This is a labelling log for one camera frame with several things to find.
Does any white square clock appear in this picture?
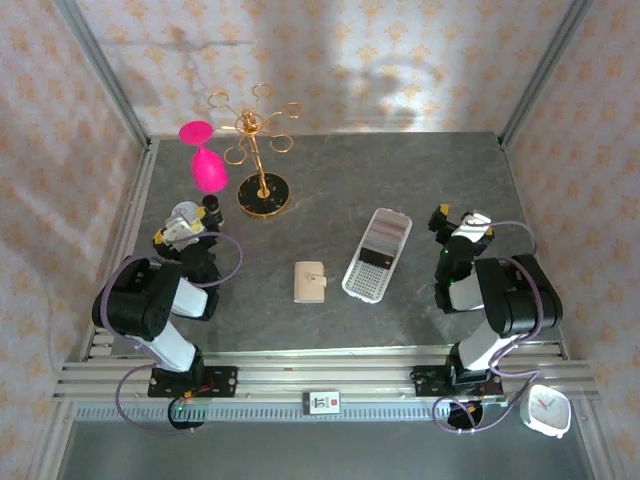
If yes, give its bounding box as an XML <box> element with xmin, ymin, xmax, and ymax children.
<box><xmin>519</xmin><ymin>383</ymin><xmax>573</xmax><ymax>440</ymax></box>

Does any white perforated plastic basket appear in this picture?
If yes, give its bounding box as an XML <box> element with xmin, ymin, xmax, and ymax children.
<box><xmin>341</xmin><ymin>207</ymin><xmax>414</xmax><ymax>304</ymax></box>

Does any pink wine glass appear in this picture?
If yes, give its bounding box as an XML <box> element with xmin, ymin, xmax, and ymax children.
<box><xmin>178</xmin><ymin>120</ymin><xmax>229</xmax><ymax>194</ymax></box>

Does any stack of assorted cards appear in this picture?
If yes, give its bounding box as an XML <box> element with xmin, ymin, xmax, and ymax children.
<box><xmin>368</xmin><ymin>209</ymin><xmax>408</xmax><ymax>250</ymax></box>

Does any grey slotted cable tray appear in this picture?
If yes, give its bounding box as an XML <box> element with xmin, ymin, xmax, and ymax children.
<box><xmin>74</xmin><ymin>402</ymin><xmax>506</xmax><ymax>422</ymax></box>

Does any aluminium frame post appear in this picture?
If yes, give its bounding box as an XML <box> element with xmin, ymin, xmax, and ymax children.
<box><xmin>53</xmin><ymin>0</ymin><xmax>154</xmax><ymax>151</ymax></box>
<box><xmin>498</xmin><ymin>0</ymin><xmax>596</xmax><ymax>151</ymax></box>

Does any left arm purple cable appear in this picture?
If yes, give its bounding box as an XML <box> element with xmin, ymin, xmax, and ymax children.
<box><xmin>97</xmin><ymin>230</ymin><xmax>245</xmax><ymax>436</ymax></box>

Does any black round cable port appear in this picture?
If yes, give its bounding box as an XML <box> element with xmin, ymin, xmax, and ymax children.
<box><xmin>446</xmin><ymin>399</ymin><xmax>485</xmax><ymax>432</ymax></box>
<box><xmin>168</xmin><ymin>399</ymin><xmax>207</xmax><ymax>432</ymax></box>

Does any gold wine glass rack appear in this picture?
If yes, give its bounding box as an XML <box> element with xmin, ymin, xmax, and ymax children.
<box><xmin>207</xmin><ymin>83</ymin><xmax>305</xmax><ymax>219</ymax></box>

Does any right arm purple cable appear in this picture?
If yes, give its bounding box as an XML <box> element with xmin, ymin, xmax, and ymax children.
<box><xmin>432</xmin><ymin>219</ymin><xmax>547</xmax><ymax>435</ymax></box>

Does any aluminium side rail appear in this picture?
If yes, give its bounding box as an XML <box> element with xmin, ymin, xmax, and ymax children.
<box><xmin>82</xmin><ymin>139</ymin><xmax>161</xmax><ymax>361</ymax></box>

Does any aluminium rail frame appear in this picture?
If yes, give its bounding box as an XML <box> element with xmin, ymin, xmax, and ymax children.
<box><xmin>53</xmin><ymin>341</ymin><xmax>599</xmax><ymax>401</ymax></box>

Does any small dark bottle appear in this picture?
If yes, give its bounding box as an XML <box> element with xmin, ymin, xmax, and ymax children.
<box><xmin>201</xmin><ymin>194</ymin><xmax>227</xmax><ymax>227</ymax></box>

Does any jar with white lid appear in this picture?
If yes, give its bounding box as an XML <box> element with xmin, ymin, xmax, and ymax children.
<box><xmin>172</xmin><ymin>200</ymin><xmax>202</xmax><ymax>221</ymax></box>

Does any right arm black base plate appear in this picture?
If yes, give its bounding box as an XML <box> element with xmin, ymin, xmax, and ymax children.
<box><xmin>412</xmin><ymin>364</ymin><xmax>504</xmax><ymax>399</ymax></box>

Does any white label tag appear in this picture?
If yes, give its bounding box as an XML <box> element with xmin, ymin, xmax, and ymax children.
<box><xmin>302</xmin><ymin>391</ymin><xmax>342</xmax><ymax>416</ymax></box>

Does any black card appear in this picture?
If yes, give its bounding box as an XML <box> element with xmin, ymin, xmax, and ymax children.
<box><xmin>359</xmin><ymin>245</ymin><xmax>398</xmax><ymax>270</ymax></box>

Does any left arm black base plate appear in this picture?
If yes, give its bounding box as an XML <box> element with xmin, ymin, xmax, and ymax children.
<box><xmin>148</xmin><ymin>366</ymin><xmax>239</xmax><ymax>400</ymax></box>

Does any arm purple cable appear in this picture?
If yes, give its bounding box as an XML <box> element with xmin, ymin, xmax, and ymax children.
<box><xmin>97</xmin><ymin>230</ymin><xmax>245</xmax><ymax>436</ymax></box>
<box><xmin>432</xmin><ymin>219</ymin><xmax>547</xmax><ymax>435</ymax></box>

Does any beige leather card holder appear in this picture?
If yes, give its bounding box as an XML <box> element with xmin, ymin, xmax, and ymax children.
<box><xmin>293</xmin><ymin>260</ymin><xmax>329</xmax><ymax>305</ymax></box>

